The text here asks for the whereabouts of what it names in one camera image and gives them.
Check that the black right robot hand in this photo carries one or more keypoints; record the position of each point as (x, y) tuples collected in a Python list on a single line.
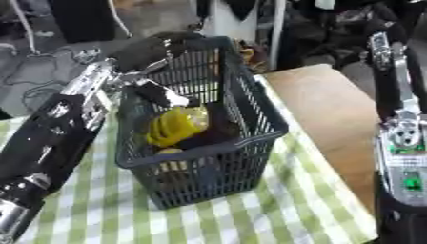
[(386, 89)]

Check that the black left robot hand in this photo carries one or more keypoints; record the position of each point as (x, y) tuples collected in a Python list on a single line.
[(145, 51)]

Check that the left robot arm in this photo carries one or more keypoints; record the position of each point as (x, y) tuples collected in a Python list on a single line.
[(50, 143)]

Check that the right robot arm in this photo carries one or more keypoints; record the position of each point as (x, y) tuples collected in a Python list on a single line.
[(406, 178)]

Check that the black cabinet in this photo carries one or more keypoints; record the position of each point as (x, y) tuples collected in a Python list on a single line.
[(83, 19)]

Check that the yellow toy banana bunch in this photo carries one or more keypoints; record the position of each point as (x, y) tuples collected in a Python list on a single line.
[(173, 125)]

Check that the white panel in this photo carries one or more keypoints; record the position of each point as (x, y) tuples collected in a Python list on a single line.
[(222, 22)]

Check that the pale yellow toy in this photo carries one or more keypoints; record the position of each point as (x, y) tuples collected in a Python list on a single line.
[(169, 151)]

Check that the dark purple toy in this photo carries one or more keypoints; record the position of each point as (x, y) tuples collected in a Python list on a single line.
[(214, 132)]

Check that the brown bag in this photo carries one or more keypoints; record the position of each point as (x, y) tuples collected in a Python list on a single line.
[(251, 54)]

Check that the white tripod leg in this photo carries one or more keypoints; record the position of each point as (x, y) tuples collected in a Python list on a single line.
[(23, 28)]

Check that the dark blue plastic basket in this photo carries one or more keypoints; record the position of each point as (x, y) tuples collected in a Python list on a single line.
[(222, 165)]

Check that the white post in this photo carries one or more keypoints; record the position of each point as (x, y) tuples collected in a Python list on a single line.
[(277, 31)]

